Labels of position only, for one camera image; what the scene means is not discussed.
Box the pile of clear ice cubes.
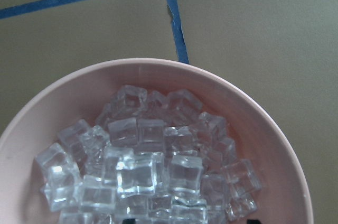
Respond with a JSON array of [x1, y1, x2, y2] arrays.
[[35, 85, 261, 223]]

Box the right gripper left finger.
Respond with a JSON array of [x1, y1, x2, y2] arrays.
[[124, 219, 136, 224]]

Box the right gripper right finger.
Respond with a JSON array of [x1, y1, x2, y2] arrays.
[[246, 219, 261, 224]]

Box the pink bowl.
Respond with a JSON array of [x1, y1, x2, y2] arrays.
[[1, 58, 314, 223]]

